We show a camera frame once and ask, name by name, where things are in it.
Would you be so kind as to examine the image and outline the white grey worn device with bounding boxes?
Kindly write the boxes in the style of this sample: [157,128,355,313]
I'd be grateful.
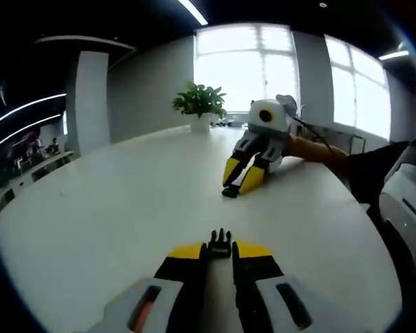
[377,139,416,250]

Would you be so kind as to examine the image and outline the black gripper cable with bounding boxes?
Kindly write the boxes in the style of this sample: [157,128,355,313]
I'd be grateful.
[292,117,334,153]

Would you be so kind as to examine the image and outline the row of white office desks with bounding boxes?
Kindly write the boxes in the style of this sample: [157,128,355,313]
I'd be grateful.
[0,150,74,211]

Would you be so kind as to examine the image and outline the green plant in white pot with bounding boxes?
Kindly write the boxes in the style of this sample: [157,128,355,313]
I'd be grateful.
[172,80,228,134]

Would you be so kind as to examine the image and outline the short ceiling light strip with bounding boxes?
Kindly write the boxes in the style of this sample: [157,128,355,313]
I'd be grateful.
[177,0,209,26]

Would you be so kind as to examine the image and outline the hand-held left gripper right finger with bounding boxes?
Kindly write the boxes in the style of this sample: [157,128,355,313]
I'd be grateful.
[231,239,333,333]

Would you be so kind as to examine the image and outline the small ceiling light by window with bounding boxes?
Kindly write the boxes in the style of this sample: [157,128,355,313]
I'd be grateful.
[379,49,410,61]

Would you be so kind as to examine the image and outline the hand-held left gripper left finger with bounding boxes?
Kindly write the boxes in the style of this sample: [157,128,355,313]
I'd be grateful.
[85,241,209,333]

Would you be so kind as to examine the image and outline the white square pillar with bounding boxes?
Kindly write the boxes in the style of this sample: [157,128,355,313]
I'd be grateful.
[66,51,112,161]

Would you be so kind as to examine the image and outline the black pronged plastic buckle part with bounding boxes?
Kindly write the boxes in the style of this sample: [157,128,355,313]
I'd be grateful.
[207,228,233,259]

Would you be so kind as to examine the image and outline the small dark items by window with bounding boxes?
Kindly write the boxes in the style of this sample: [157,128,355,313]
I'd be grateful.
[210,117,250,128]

